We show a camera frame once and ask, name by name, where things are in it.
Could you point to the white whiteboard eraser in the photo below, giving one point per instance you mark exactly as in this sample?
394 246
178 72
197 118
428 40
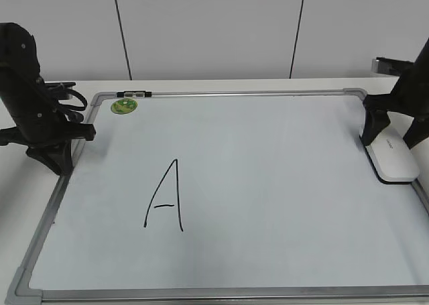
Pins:
392 160

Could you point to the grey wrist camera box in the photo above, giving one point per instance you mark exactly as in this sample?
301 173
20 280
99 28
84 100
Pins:
389 66

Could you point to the round green sticker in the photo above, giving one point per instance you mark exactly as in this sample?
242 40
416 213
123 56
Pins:
123 106

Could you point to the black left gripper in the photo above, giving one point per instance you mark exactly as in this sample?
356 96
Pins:
46 115

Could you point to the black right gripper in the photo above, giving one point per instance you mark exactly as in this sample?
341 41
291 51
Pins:
409 96

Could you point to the black hanging clip on frame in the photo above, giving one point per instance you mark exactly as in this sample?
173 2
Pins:
134 94

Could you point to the white whiteboard with grey frame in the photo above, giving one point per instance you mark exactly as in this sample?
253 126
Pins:
227 198

